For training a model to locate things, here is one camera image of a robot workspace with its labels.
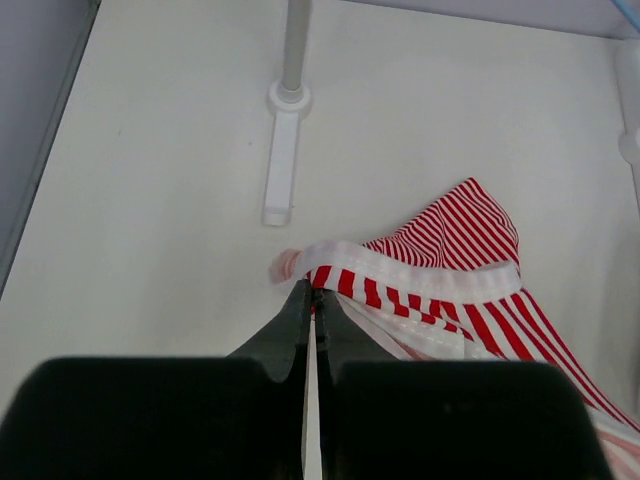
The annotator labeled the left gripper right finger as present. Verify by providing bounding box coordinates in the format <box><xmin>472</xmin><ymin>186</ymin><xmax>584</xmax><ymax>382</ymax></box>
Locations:
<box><xmin>314</xmin><ymin>290</ymin><xmax>613</xmax><ymax>479</ymax></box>

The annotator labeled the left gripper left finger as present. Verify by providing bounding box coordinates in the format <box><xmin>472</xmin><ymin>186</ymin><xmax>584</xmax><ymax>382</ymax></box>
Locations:
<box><xmin>1</xmin><ymin>281</ymin><xmax>310</xmax><ymax>479</ymax></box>

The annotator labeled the red striped tank top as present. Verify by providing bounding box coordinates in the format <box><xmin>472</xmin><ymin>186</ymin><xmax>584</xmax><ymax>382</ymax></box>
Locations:
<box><xmin>269</xmin><ymin>178</ymin><xmax>639</xmax><ymax>479</ymax></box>

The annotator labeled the blue wire hanger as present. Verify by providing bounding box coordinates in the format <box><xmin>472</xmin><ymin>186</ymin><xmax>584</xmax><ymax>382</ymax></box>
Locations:
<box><xmin>612</xmin><ymin>0</ymin><xmax>640</xmax><ymax>33</ymax></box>

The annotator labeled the white and silver clothes rack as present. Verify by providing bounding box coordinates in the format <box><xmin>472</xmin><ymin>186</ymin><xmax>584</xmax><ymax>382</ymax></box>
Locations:
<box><xmin>262</xmin><ymin>1</ymin><xmax>639</xmax><ymax>226</ymax></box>

